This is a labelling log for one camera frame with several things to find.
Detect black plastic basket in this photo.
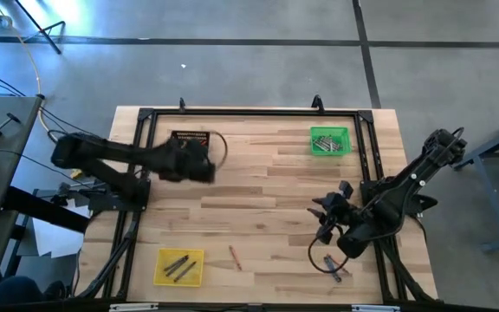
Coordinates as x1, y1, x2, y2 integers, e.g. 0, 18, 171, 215
169, 129, 212, 153

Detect yellow plastic basket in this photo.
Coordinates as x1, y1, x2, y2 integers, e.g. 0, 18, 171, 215
152, 247, 205, 288

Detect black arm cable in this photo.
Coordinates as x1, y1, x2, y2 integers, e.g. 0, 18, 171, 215
308, 236, 341, 275
208, 131, 230, 169

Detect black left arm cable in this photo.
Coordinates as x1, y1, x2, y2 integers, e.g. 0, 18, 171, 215
208, 131, 230, 169

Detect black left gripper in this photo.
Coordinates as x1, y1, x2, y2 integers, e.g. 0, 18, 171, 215
147, 136, 217, 185

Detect grey metal table frame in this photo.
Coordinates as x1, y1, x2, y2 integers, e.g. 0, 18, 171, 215
457, 111, 499, 255

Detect white label strip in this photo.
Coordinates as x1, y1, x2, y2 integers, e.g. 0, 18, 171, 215
108, 302, 159, 312
351, 304, 401, 312

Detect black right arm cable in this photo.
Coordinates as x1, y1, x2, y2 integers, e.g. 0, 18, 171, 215
308, 236, 341, 275

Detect green plastic basket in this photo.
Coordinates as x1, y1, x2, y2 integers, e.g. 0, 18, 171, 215
309, 126, 353, 157

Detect black metal table frame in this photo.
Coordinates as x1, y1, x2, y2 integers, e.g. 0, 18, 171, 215
75, 107, 440, 304

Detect white paper sheet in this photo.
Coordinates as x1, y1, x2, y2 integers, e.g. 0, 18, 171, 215
31, 203, 87, 257

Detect grey side desk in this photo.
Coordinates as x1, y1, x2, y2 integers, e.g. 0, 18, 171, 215
0, 94, 43, 304

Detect person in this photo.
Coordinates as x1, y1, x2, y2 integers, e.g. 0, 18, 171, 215
0, 275, 67, 307

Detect black floor cable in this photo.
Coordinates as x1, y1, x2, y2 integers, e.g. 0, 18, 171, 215
39, 106, 103, 140

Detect yellow power cable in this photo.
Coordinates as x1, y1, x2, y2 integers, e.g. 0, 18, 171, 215
0, 0, 81, 179

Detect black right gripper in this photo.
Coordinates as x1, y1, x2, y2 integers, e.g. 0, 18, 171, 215
307, 190, 364, 245

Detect black floor stand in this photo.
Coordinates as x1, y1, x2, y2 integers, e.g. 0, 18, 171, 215
13, 0, 67, 55

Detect loose grey screws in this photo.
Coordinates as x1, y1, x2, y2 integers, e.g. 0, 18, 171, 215
322, 255, 342, 283

